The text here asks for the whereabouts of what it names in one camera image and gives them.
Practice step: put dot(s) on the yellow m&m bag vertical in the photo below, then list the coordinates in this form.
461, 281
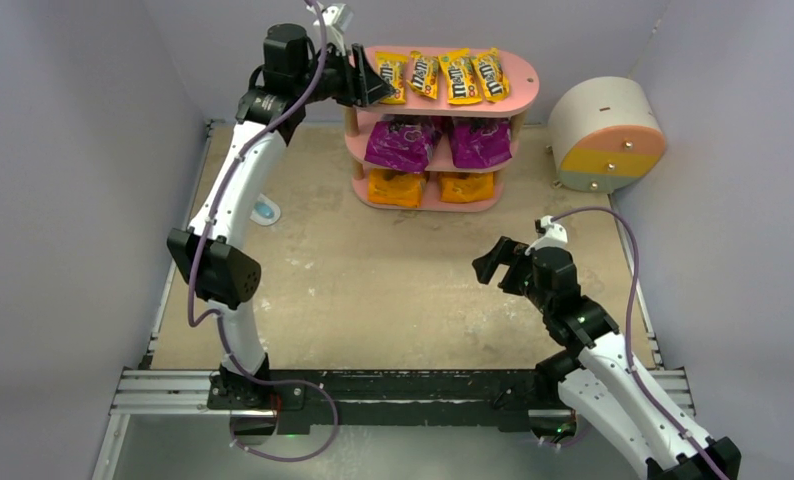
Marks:
423, 79

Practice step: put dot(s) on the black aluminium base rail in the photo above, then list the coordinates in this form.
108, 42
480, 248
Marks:
514, 400

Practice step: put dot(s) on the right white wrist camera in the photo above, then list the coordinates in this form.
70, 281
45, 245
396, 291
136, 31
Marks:
550, 234

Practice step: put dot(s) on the blue white blister pack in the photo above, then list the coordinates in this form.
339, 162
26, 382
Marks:
265, 212

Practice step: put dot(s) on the purple grape candy bag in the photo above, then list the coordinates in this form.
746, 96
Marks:
479, 143
405, 143

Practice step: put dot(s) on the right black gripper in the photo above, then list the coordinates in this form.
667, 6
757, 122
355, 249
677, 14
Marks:
511, 266

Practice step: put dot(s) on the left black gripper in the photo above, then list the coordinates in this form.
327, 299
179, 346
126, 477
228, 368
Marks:
355, 76

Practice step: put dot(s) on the yellow m&m bag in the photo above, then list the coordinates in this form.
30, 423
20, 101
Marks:
461, 83
391, 68
491, 75

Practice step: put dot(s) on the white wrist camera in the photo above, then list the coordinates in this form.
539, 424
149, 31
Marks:
550, 234
335, 20

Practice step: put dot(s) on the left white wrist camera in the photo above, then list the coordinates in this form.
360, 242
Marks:
335, 20

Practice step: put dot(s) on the round cream drawer cabinet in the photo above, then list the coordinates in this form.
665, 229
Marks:
604, 135

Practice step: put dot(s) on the large orange gummy candy bag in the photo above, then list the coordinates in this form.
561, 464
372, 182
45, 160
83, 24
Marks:
395, 188

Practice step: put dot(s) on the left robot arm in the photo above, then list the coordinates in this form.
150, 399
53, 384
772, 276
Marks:
221, 278

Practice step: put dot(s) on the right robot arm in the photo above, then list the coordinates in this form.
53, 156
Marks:
598, 378

